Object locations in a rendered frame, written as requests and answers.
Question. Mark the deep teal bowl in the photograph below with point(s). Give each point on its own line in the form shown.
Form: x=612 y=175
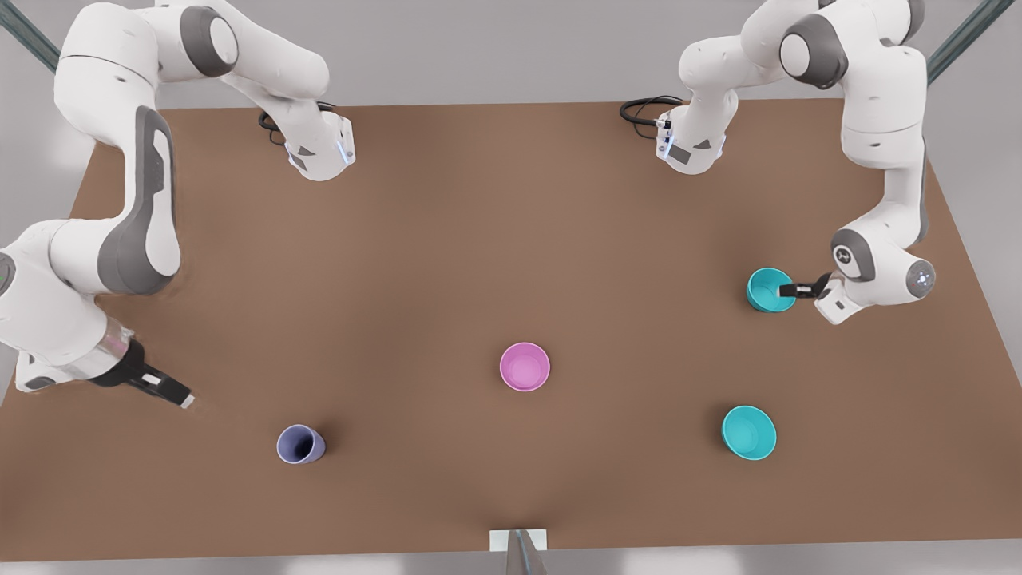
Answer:
x=765 y=289

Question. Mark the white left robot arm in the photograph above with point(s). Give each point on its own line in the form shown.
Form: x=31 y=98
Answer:
x=878 y=88

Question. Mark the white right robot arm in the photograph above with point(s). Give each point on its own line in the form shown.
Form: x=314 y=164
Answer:
x=120 y=104

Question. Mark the wide teal bowl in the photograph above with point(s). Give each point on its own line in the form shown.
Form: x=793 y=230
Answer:
x=749 y=432

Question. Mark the pink bowl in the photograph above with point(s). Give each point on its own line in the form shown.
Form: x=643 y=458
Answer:
x=524 y=366

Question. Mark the purple cup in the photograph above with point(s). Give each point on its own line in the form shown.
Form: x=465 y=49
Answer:
x=299 y=445

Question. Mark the silver frame post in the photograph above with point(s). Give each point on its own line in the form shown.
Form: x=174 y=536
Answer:
x=523 y=555
x=28 y=32
x=966 y=36

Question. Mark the silver post foot plate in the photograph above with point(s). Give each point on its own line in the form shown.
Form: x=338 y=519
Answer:
x=499 y=540

